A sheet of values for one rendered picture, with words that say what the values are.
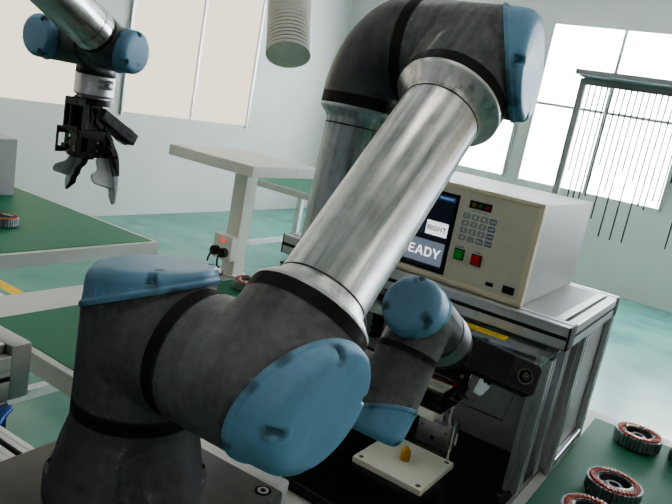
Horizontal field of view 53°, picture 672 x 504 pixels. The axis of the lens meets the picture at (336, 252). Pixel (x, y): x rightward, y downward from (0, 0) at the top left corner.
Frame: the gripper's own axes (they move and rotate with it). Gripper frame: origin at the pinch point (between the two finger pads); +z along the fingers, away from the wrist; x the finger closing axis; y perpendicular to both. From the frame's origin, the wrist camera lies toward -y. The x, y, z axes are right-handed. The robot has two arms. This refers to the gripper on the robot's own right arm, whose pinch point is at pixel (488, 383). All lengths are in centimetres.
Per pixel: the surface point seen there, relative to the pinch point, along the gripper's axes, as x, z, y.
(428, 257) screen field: -22.8, 18.5, 27.0
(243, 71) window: -280, 381, 489
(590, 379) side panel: -20, 64, -4
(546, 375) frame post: -8.8, 21.6, -3.2
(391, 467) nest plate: 18.5, 21.9, 17.0
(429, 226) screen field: -28.3, 15.4, 28.3
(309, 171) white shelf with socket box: -54, 65, 101
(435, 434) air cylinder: 8.6, 35.6, 16.2
